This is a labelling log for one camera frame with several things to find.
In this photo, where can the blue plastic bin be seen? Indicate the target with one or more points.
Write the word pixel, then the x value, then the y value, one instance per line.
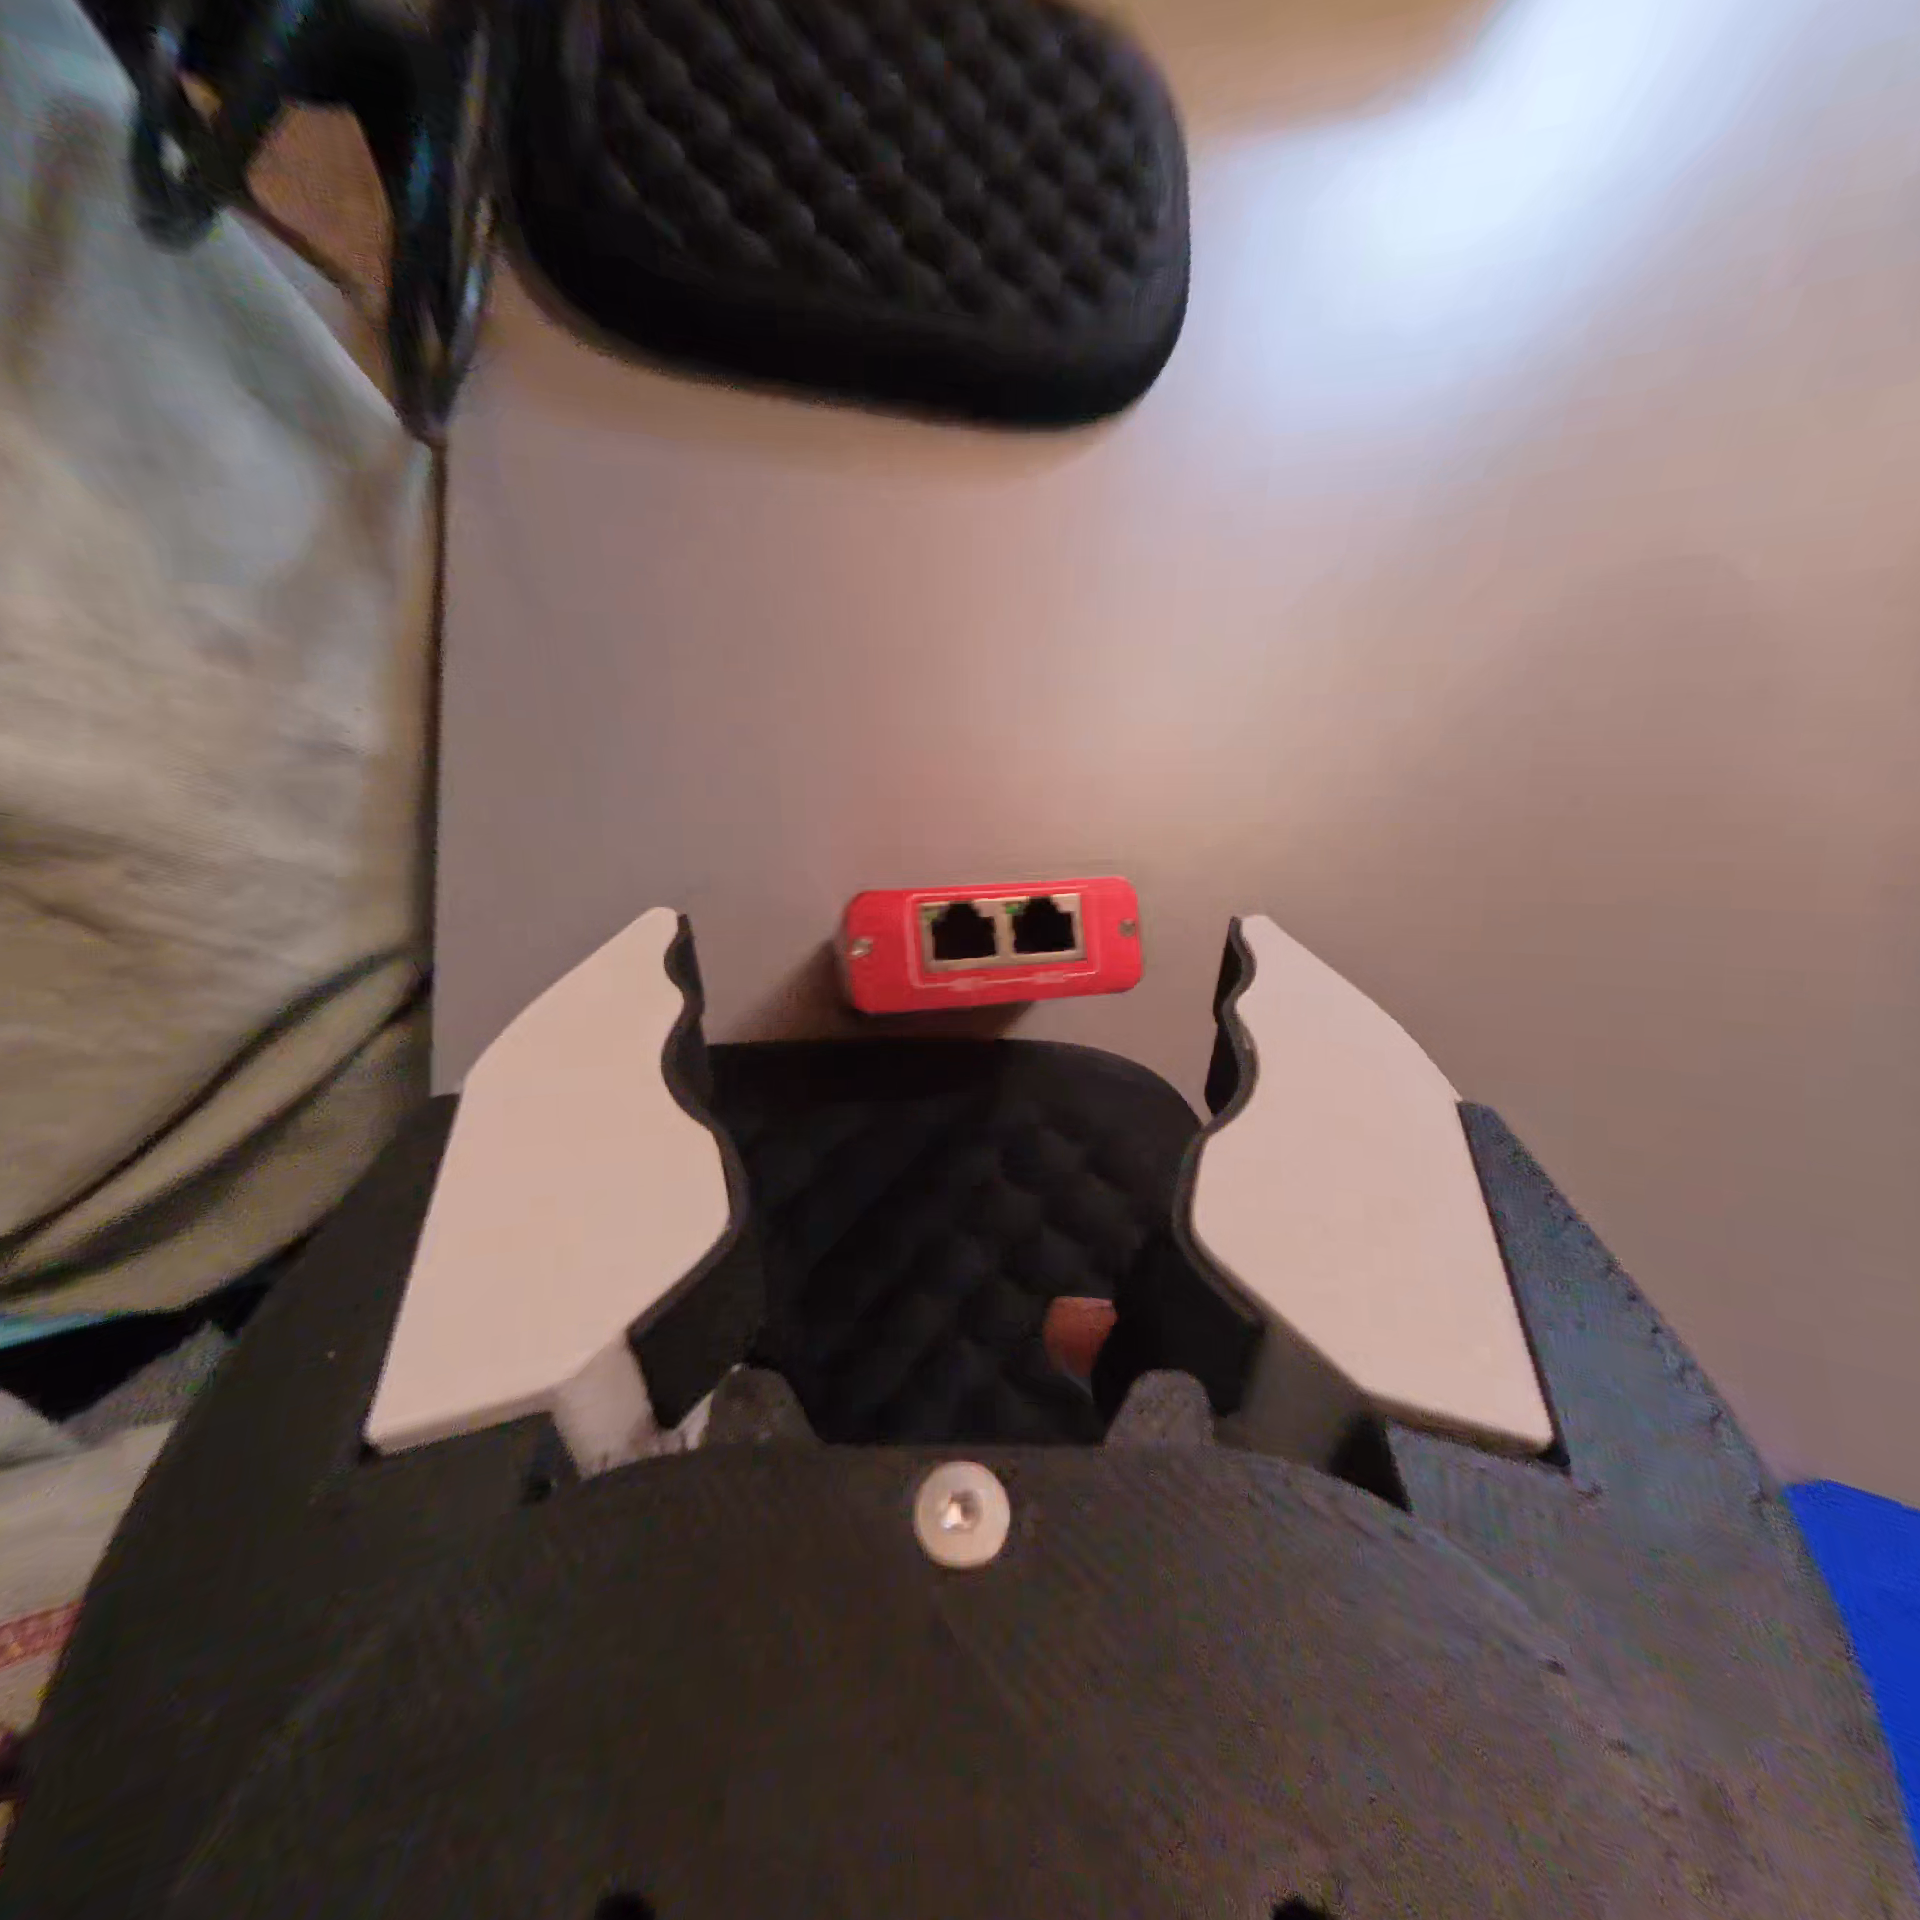
pixel 1868 1622

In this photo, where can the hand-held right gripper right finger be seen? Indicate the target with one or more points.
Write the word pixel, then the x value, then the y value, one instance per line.
pixel 1366 1201

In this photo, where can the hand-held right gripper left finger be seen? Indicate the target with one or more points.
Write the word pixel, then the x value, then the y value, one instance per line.
pixel 556 1201

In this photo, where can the red network switch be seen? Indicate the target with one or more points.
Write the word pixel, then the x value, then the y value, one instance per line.
pixel 879 975

